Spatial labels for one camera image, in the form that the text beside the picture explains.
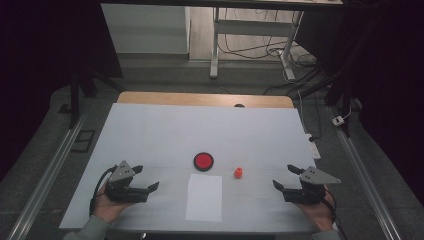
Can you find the light grey cabinet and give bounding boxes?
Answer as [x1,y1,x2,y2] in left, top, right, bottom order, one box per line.
[100,3,191,55]

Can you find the white power strip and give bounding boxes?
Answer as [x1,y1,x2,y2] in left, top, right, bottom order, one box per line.
[304,133,322,160]

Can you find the dark curtain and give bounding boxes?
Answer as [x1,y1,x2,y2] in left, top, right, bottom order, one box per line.
[0,0,124,181]
[294,0,424,201]

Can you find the white desk frame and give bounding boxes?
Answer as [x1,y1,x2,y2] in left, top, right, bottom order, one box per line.
[209,6,305,81]

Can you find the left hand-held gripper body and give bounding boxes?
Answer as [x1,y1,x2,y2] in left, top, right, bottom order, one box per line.
[105,160,150,204]

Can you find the white paper sheet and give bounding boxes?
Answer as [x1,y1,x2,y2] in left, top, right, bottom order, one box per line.
[185,173,223,223]

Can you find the large white table cover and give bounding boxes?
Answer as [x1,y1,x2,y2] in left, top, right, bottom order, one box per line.
[59,102,338,234]

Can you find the metal floor rail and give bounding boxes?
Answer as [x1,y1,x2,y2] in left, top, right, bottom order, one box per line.
[328,106,401,240]
[6,99,93,240]

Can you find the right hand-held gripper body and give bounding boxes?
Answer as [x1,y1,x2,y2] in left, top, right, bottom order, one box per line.
[281,165,342,205]

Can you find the black floor cable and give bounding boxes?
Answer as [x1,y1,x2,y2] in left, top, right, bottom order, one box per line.
[263,64,321,97]

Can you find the left hand-held gripper black cable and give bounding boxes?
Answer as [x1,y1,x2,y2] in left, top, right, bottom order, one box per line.
[88,166,118,218]

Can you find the black cable under desk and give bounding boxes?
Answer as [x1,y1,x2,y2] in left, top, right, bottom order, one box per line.
[218,8,291,62]

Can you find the round red ink pad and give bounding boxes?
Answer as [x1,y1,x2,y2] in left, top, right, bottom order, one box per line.
[193,152,215,173]

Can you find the white adapter cable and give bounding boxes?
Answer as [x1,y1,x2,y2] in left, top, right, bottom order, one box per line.
[342,105,354,122]

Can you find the wooden table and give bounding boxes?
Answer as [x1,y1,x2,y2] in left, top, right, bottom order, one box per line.
[117,91,295,109]

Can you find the black rectangular floor plate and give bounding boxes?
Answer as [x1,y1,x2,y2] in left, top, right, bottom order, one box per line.
[70,129,97,154]

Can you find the black cable with plug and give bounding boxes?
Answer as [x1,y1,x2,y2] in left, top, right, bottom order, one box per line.
[308,93,324,143]

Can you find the black metal stand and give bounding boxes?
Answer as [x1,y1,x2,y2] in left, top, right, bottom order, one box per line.
[293,63,356,138]
[68,66,126,129]

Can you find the hand-held gripper black cable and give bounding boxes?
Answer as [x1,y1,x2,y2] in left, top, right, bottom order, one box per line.
[88,166,118,218]
[321,186,349,240]

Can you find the person's right hand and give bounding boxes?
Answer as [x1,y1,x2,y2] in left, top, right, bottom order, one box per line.
[294,194,335,232]

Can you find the person's left hand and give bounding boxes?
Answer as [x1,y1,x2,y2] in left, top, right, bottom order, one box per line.
[93,181,134,224]

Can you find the right hand-held gripper black cable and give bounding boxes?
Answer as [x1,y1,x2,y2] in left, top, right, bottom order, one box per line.
[321,186,349,240]

